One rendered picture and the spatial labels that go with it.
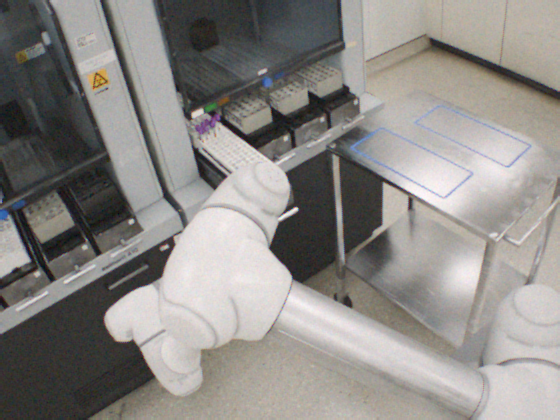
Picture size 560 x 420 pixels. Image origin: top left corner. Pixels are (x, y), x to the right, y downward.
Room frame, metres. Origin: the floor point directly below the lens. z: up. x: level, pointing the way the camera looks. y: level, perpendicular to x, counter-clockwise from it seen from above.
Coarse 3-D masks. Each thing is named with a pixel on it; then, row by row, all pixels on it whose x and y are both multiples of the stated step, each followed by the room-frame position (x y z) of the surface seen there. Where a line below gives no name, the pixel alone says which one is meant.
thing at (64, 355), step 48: (48, 0) 1.25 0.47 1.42; (96, 0) 1.27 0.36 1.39; (96, 48) 1.25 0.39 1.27; (96, 96) 1.23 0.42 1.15; (144, 144) 1.27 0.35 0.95; (144, 192) 1.24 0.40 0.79; (144, 240) 1.13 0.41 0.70; (48, 288) 0.97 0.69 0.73; (96, 288) 1.03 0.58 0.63; (0, 336) 0.88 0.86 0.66; (48, 336) 0.93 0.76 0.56; (96, 336) 0.99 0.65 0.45; (0, 384) 0.83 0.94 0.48; (48, 384) 0.88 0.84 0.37; (96, 384) 0.95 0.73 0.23
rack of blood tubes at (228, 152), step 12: (216, 132) 1.39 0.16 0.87; (228, 132) 1.38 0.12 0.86; (204, 144) 1.34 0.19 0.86; (216, 144) 1.33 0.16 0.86; (228, 144) 1.32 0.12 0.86; (240, 144) 1.32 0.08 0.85; (216, 156) 1.27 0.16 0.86; (228, 156) 1.25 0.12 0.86; (240, 156) 1.25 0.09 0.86; (252, 156) 1.23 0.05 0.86; (228, 168) 1.21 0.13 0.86
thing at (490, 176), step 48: (432, 96) 1.48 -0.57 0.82; (336, 144) 1.29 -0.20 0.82; (384, 144) 1.25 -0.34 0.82; (432, 144) 1.21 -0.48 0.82; (480, 144) 1.18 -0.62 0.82; (528, 144) 1.14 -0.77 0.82; (336, 192) 1.27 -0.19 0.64; (432, 192) 1.01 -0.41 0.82; (480, 192) 0.98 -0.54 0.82; (528, 192) 0.94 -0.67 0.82; (336, 240) 1.28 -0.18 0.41; (384, 240) 1.36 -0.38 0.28; (432, 240) 1.32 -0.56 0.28; (384, 288) 1.14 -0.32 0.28; (432, 288) 1.10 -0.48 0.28; (480, 288) 0.81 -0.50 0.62
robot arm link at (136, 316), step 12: (144, 288) 0.87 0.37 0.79; (120, 300) 0.84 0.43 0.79; (132, 300) 0.83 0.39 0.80; (144, 300) 0.83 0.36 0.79; (156, 300) 0.83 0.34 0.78; (108, 312) 0.81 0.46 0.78; (120, 312) 0.80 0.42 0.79; (132, 312) 0.80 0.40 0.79; (144, 312) 0.80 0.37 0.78; (156, 312) 0.80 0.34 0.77; (108, 324) 0.78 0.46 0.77; (120, 324) 0.77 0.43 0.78; (132, 324) 0.77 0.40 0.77; (144, 324) 0.77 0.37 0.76; (156, 324) 0.78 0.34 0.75; (120, 336) 0.76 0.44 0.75; (132, 336) 0.76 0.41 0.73; (144, 336) 0.75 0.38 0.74
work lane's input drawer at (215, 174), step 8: (200, 160) 1.34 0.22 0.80; (208, 160) 1.32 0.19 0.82; (200, 168) 1.35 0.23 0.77; (208, 168) 1.30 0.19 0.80; (216, 168) 1.27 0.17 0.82; (208, 176) 1.31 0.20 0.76; (216, 176) 1.25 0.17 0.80; (224, 176) 1.23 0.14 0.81; (216, 184) 1.27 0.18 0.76; (288, 200) 1.14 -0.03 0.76; (296, 208) 1.11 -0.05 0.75; (280, 216) 1.08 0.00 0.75; (288, 216) 1.09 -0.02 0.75
